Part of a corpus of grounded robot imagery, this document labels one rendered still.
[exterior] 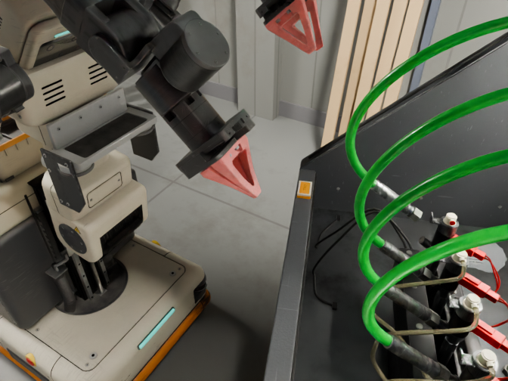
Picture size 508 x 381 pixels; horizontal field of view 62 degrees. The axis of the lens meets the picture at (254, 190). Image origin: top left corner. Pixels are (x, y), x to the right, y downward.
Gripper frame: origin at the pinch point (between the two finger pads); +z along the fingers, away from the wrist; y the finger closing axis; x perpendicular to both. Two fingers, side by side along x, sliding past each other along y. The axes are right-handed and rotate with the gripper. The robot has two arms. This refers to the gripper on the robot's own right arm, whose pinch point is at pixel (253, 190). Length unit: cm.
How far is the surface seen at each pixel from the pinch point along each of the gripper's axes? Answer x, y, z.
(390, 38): 194, -37, 23
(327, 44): 224, -80, 8
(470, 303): 2.2, 14.2, 27.9
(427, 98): 48, 9, 16
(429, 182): 0.0, 20.1, 8.4
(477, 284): 8.8, 13.1, 31.0
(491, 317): 26, 3, 55
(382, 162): 6.6, 13.8, 6.9
